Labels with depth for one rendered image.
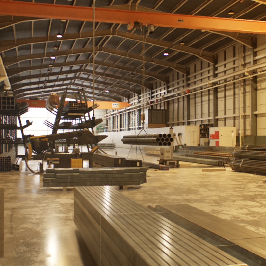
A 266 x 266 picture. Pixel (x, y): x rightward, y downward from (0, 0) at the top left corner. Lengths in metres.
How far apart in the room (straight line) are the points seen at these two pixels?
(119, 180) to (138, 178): 0.45
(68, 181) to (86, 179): 0.44
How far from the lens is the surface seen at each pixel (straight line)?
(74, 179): 9.95
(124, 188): 9.99
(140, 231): 2.99
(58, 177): 9.94
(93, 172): 9.95
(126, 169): 10.30
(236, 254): 3.43
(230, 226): 4.84
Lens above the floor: 1.23
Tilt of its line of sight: 1 degrees up
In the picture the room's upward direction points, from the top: straight up
